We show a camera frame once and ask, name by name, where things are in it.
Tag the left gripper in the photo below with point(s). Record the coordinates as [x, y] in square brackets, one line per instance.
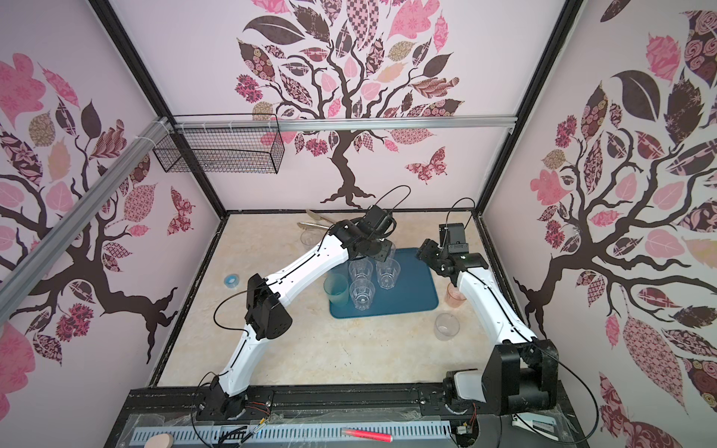
[381, 253]

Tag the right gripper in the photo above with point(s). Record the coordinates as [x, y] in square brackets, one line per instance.
[425, 251]

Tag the clear glass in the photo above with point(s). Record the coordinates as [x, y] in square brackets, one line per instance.
[362, 292]
[311, 238]
[360, 269]
[388, 272]

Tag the teal plastic tray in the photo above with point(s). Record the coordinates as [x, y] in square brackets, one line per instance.
[414, 292]

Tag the pink transparent cup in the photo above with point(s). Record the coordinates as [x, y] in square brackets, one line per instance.
[454, 298]

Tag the green textured plastic cup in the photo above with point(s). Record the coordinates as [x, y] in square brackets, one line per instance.
[336, 289]

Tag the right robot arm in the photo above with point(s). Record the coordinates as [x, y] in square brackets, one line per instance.
[521, 375]

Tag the clear glass near right arm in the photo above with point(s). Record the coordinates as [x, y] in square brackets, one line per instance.
[446, 327]

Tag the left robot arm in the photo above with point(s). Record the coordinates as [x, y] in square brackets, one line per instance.
[268, 298]

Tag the metal serving tongs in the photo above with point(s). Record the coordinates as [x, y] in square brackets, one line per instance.
[316, 221]

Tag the pink marker pen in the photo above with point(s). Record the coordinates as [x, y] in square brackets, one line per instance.
[368, 435]

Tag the white stapler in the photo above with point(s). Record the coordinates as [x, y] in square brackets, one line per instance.
[544, 426]

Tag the round beige sponge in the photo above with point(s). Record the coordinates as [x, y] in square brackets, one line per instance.
[163, 440]

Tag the aluminium rail back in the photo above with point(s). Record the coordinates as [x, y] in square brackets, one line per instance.
[374, 124]

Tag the aluminium rail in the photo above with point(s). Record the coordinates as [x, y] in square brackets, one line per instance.
[20, 282]
[374, 124]

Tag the black wire basket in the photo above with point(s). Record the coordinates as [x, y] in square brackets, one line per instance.
[244, 143]

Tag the grey slotted cable duct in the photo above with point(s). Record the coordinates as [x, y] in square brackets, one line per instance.
[294, 435]

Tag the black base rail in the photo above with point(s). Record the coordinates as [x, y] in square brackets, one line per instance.
[428, 399]

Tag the aluminium rail left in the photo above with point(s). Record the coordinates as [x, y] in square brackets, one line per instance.
[20, 282]

